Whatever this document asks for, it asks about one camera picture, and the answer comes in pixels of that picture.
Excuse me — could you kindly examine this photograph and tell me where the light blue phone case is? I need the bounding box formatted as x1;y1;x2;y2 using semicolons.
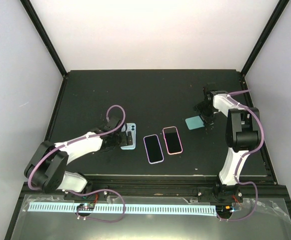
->
120;123;136;150

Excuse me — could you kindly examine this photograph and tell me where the teal phone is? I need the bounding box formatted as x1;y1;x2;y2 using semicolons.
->
185;115;205;130

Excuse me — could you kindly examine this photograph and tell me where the lilac phone case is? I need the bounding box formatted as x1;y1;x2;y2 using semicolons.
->
143;134;165;165

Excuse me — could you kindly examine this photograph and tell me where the black phone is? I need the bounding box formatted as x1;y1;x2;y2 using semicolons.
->
144;135;163;163

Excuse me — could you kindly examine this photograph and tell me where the red phone case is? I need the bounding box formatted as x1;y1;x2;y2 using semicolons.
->
163;127;182;154

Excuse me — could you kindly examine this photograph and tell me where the pink phone case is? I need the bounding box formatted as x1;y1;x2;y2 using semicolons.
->
162;126;184;156

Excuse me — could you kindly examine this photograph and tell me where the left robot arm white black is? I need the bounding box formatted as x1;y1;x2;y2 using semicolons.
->
24;117;136;200

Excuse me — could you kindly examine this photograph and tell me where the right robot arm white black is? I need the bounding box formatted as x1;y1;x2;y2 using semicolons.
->
194;83;264;202

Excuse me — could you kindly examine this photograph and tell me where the left small circuit board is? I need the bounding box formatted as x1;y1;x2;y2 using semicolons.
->
76;203;95;211

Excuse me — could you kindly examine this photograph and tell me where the small circuit board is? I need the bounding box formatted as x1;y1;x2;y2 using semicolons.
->
76;203;95;211
220;205;239;213

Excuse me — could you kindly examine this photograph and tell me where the right small circuit board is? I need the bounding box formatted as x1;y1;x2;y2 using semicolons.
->
220;205;239;213

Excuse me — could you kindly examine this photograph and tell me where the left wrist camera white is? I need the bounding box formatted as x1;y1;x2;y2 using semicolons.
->
121;124;127;132

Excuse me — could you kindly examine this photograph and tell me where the light blue slotted cable duct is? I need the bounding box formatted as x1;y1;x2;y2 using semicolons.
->
26;202;217;217

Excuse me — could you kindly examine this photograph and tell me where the right black frame post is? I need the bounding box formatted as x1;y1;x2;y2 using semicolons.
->
240;0;290;77

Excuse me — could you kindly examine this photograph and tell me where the black frame post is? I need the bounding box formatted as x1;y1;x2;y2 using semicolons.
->
20;0;68;77
240;0;290;77

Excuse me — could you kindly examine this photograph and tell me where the right purple base cable loop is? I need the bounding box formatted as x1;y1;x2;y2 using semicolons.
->
216;181;259;223

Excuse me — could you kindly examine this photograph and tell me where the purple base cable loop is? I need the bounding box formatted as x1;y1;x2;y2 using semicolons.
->
216;181;259;223
65;188;127;223

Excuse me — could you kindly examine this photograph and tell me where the left purple base cable loop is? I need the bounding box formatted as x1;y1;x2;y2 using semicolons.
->
65;188;127;223

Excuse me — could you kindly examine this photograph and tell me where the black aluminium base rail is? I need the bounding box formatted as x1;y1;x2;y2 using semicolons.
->
80;176;290;204

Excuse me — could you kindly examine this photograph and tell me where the left black frame post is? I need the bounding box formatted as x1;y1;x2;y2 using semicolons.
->
20;0;68;77

